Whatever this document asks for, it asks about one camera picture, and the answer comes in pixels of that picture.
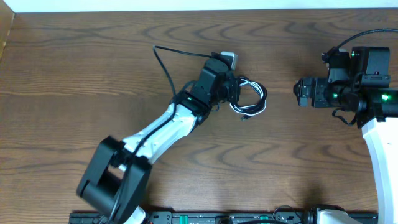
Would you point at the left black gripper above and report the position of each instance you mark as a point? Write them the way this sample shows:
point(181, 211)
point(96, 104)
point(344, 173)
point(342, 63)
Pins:
point(235, 87)

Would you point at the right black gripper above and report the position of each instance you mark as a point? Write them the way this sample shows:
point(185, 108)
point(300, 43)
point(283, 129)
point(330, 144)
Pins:
point(319, 84)

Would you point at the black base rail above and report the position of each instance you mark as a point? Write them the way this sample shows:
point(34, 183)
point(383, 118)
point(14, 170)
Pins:
point(283, 214)

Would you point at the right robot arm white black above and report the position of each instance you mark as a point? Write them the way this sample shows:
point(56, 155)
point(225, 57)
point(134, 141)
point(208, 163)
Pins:
point(358, 81)

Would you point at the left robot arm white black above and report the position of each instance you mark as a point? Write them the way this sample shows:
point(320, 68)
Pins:
point(116, 177)

